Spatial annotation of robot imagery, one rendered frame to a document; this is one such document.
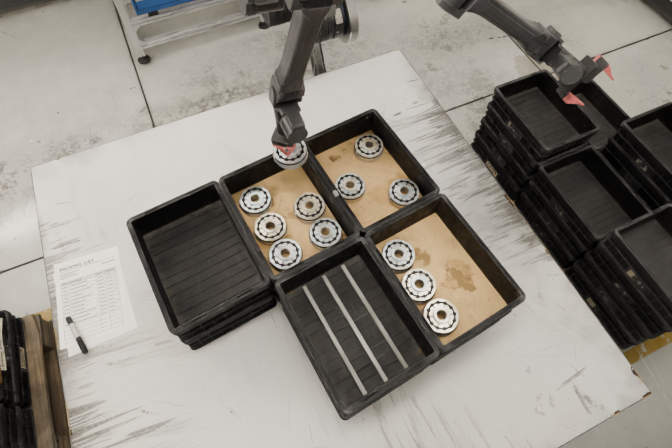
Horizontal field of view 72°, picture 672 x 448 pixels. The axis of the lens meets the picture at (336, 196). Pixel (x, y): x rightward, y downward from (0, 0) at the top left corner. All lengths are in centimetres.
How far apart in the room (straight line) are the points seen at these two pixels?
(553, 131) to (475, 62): 108
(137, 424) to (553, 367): 125
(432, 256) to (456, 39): 217
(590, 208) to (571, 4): 201
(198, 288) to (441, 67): 226
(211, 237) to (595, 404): 127
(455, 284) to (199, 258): 80
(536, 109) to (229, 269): 164
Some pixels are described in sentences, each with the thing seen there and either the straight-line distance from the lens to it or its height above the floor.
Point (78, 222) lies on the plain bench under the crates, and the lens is 189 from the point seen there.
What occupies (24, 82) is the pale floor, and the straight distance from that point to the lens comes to 359.
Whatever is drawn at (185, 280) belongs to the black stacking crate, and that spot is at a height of 83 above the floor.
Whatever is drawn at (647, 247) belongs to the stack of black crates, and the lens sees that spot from 225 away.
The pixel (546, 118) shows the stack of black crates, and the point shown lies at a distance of 243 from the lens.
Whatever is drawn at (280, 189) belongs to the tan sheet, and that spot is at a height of 83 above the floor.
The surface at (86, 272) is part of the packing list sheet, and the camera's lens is 179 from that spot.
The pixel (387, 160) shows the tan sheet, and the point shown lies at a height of 83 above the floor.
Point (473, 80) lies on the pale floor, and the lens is 319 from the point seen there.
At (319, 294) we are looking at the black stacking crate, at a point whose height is 83.
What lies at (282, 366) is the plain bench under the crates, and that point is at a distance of 152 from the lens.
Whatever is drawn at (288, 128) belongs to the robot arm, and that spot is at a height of 125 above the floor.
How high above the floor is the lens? 219
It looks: 60 degrees down
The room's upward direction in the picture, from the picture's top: 1 degrees clockwise
